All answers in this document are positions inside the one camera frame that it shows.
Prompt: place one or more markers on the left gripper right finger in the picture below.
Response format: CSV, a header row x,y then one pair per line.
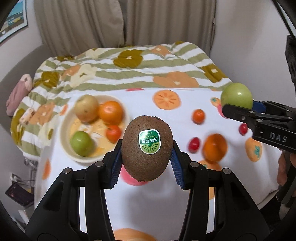
x,y
193,176

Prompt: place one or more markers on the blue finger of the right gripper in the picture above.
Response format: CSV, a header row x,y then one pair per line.
x,y
271,107
251,117

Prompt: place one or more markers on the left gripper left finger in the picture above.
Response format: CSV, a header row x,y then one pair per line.
x,y
100,176

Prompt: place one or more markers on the red cherry tomato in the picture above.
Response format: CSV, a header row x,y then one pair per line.
x,y
194,145
243,129

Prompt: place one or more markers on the green apple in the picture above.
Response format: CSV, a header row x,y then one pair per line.
x,y
81,143
237,94

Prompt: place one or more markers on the large orange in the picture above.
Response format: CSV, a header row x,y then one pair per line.
x,y
215,148

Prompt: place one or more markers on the brown kiwi with sticker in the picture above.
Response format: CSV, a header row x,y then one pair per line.
x,y
146,147

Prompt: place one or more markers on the small orange tomato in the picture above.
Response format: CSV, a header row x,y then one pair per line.
x,y
198,116

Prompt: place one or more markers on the large orange mandarin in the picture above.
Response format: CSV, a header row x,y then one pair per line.
x,y
111,112

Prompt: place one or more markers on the person's hand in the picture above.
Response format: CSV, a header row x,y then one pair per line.
x,y
282,173

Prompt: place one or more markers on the white fruit-print cloth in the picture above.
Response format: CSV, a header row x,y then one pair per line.
x,y
147,203

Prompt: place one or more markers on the cream ceramic bowl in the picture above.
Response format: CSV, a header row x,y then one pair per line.
x,y
96,130

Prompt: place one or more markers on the yellow apple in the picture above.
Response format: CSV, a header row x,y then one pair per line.
x,y
86,108

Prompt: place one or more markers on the dark box on floor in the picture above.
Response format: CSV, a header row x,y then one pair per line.
x,y
20,193

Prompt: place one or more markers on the tissue pack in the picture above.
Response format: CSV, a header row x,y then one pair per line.
x,y
25,118

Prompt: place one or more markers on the green striped floral quilt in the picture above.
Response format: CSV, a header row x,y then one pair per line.
x,y
58,79

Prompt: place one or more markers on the pink plush toy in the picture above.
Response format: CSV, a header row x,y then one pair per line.
x,y
22,89

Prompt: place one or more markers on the grey bed headboard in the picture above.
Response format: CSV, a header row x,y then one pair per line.
x,y
28,65

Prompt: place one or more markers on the beige curtain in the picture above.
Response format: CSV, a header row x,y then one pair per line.
x,y
73,27

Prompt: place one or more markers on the framed city picture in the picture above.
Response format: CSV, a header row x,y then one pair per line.
x,y
15,21

